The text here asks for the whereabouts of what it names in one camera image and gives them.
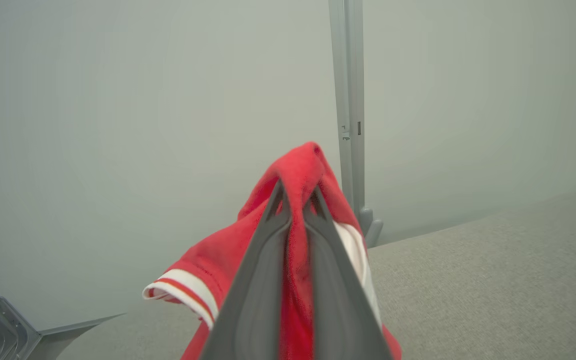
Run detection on grey post foot cylinders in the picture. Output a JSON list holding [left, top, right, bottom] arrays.
[[359, 206, 385, 249]]

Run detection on grey partition post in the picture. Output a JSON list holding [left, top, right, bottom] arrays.
[[328, 0, 367, 221]]

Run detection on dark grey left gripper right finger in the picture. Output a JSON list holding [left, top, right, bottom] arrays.
[[301, 185, 394, 360]]

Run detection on grey fabric sofa cushion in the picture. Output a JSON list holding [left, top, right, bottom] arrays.
[[58, 187, 576, 360]]

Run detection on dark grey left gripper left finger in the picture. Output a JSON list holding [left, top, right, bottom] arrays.
[[200, 180, 292, 360]]

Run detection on red jersey with number print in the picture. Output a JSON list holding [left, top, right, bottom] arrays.
[[142, 141, 403, 360]]

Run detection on grey metal frame foot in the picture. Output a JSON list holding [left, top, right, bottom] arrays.
[[0, 260, 127, 360]]

